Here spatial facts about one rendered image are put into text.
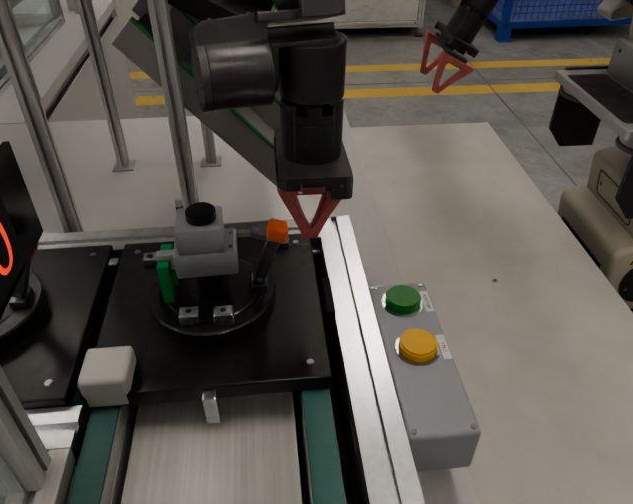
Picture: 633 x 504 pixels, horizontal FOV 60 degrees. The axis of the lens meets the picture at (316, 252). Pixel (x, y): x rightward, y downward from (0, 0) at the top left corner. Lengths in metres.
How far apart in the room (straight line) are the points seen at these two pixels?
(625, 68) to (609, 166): 0.18
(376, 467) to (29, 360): 0.36
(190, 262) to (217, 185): 0.49
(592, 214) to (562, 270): 0.29
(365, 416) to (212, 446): 0.15
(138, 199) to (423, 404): 0.67
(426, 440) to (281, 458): 0.14
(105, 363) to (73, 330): 0.09
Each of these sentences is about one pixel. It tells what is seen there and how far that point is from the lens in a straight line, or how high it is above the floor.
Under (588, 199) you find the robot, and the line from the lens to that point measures 1.23.
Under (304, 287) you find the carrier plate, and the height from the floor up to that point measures 0.97.
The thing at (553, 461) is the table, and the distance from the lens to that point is 0.68.
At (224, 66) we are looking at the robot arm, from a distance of 0.45.
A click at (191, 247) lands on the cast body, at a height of 1.07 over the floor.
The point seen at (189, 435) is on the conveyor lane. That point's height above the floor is 0.92.
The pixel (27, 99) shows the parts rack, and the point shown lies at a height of 1.14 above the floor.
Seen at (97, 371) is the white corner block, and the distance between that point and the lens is 0.57.
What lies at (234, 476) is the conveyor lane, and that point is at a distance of 0.56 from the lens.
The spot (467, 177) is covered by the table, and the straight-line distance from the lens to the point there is 1.10.
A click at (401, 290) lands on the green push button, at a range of 0.64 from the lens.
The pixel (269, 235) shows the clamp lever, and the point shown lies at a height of 1.06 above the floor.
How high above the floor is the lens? 1.40
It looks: 38 degrees down
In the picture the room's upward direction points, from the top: straight up
